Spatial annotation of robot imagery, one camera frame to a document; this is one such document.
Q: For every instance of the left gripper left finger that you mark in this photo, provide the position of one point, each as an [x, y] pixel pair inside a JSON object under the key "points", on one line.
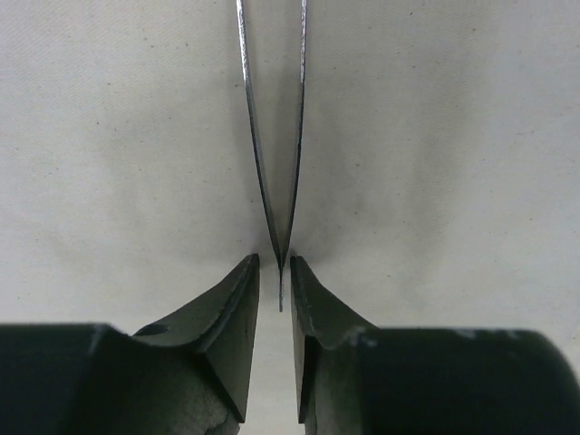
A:
{"points": [[187, 373]]}

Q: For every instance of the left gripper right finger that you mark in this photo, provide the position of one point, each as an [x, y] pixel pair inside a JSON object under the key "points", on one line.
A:
{"points": [[353, 377]]}

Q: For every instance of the steel tweezers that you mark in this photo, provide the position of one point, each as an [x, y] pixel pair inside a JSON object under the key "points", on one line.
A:
{"points": [[273, 72]]}

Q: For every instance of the beige cloth surgical kit wrap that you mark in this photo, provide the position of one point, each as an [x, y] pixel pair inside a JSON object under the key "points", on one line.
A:
{"points": [[439, 179]]}

